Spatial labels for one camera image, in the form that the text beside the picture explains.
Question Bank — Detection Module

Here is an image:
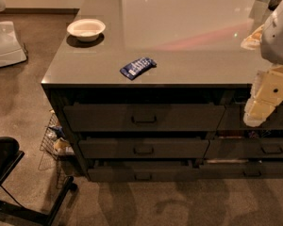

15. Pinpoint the white paper bowl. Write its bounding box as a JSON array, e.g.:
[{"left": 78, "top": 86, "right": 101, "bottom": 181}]
[{"left": 67, "top": 19, "right": 106, "bottom": 42}]

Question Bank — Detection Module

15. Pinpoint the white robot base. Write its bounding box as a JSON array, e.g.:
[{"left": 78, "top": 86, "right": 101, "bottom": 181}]
[{"left": 0, "top": 0, "right": 27, "bottom": 68}]

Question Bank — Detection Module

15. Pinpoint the blue snack packet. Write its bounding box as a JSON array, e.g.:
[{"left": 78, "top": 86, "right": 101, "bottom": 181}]
[{"left": 120, "top": 57, "right": 157, "bottom": 80}]

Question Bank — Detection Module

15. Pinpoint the dark grey drawer cabinet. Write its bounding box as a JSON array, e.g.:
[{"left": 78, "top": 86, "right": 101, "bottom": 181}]
[{"left": 42, "top": 0, "right": 283, "bottom": 180}]

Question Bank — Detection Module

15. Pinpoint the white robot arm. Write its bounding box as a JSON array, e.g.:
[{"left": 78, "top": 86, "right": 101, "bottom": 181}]
[{"left": 241, "top": 0, "right": 283, "bottom": 127}]

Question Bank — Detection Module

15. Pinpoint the wire basket with items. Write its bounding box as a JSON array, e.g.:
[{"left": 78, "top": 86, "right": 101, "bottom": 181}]
[{"left": 39, "top": 110, "right": 72, "bottom": 189}]

